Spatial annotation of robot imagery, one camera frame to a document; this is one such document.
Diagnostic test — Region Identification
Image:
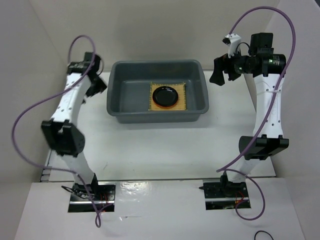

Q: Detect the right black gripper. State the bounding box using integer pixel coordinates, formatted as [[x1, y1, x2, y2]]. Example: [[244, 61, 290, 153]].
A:
[[209, 45, 253, 86]]

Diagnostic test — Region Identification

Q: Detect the square bamboo mat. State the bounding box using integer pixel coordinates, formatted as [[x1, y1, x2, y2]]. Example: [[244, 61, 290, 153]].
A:
[[148, 82, 187, 111]]

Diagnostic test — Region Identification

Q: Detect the black round plate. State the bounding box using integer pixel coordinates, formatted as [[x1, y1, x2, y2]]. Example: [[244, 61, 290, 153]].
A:
[[152, 86, 180, 107]]

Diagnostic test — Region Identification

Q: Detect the orange plastic plate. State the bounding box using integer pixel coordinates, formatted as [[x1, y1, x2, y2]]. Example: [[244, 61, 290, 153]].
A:
[[151, 86, 180, 109]]

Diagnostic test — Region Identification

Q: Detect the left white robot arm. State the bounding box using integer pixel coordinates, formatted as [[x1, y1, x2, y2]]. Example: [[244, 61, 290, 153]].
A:
[[41, 52, 107, 200]]

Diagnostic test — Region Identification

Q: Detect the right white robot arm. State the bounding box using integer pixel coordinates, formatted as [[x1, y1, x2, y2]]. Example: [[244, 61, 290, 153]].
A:
[[202, 32, 289, 198]]

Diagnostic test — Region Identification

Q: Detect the grey plastic bin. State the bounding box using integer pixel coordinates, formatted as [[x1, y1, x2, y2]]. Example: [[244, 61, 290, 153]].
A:
[[106, 59, 209, 124]]

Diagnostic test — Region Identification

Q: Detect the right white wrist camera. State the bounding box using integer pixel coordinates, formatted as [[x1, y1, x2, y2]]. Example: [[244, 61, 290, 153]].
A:
[[222, 33, 242, 58]]

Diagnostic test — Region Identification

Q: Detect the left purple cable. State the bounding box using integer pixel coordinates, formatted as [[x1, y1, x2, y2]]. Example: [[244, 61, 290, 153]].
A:
[[11, 35, 111, 228]]

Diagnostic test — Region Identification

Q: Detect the purple cable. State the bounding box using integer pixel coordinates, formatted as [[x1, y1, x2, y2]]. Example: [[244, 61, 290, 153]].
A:
[[11, 35, 111, 228], [216, 6, 297, 221]]

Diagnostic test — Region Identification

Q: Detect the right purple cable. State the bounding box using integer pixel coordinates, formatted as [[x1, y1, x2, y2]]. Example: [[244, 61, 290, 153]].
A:
[[216, 6, 297, 221]]

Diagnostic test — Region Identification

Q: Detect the aluminium table edge rail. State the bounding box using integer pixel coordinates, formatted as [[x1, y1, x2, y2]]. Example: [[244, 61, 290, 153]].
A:
[[39, 71, 79, 181]]

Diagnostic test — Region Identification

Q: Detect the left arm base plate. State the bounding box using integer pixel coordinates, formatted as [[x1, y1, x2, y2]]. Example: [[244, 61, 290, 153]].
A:
[[61, 183, 116, 213]]

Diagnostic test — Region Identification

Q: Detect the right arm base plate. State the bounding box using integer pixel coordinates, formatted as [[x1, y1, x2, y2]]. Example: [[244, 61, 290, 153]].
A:
[[199, 179, 251, 211]]

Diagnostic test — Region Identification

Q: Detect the black cable loop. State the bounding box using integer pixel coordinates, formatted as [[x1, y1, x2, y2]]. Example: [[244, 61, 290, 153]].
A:
[[254, 230, 274, 240]]

